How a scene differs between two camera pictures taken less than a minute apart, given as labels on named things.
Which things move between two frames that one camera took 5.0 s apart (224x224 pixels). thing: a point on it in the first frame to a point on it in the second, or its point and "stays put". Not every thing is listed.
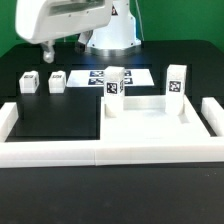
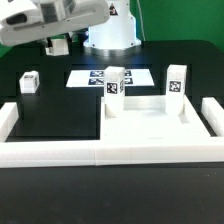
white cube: x=29 y=81 stays put
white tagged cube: x=57 y=82 to x=59 y=47
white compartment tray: x=145 y=118 stays put
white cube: x=176 y=79 stays put
